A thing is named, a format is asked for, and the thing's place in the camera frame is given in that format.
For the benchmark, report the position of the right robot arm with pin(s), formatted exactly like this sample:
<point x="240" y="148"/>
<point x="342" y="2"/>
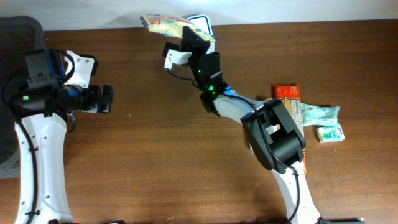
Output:
<point x="274" y="138"/>

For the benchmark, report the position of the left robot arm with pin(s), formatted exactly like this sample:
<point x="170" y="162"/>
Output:
<point x="57" y="86"/>

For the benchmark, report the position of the white barcode scanner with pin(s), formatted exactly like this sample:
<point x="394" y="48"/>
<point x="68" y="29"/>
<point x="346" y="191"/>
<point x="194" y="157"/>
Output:
<point x="201" y="24"/>

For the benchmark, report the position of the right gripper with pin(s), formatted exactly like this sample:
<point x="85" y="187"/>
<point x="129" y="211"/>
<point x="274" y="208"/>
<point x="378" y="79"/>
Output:
<point x="196" y="46"/>

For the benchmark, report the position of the grey plastic basket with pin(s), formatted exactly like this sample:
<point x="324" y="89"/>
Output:
<point x="19" y="35"/>

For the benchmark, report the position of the orange spaghetti packet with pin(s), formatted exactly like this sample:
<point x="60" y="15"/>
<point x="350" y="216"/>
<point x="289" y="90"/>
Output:
<point x="290" y="95"/>

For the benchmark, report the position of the cream snack bag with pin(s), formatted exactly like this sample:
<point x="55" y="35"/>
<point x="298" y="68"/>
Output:
<point x="171" y="26"/>

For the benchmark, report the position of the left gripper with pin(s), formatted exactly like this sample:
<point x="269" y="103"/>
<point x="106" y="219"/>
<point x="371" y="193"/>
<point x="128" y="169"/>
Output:
<point x="94" y="104"/>

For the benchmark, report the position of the teal wet wipes pack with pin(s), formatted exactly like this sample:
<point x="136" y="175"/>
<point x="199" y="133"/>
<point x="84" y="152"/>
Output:
<point x="319" y="116"/>

